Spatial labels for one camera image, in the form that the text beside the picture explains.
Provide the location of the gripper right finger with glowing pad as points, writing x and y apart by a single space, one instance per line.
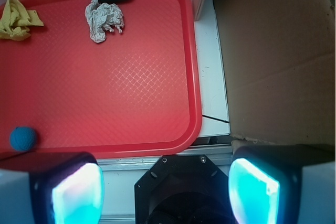
283 183

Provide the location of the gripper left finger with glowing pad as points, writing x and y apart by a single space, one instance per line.
51 188

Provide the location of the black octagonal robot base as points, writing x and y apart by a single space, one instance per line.
183 189

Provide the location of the yellow cloth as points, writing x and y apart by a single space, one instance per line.
16 21

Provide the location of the blue textured ball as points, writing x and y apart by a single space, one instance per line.
23 138

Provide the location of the red plastic tray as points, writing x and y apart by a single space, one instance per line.
135 94

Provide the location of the brown cardboard box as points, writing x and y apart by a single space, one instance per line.
279 67

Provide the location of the crumpled white paper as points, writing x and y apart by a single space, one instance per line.
102 18

